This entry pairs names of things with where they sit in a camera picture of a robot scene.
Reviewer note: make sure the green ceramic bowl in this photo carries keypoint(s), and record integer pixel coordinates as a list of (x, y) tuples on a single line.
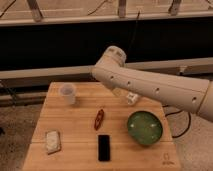
[(144, 127)]

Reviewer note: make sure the white sponge block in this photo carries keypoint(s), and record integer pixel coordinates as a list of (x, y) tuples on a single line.
[(53, 143)]

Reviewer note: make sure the black rectangular phone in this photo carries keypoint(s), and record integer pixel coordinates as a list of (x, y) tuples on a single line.
[(103, 148)]

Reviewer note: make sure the white plastic bottle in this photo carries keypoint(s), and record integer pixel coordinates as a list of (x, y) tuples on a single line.
[(132, 98)]

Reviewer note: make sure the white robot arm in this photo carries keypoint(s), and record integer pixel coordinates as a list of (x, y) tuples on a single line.
[(189, 94)]

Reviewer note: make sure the red brown oblong object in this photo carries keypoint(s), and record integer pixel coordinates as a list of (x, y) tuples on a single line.
[(99, 119)]

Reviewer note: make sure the translucent white cup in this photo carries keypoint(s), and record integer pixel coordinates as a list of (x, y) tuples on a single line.
[(68, 92)]

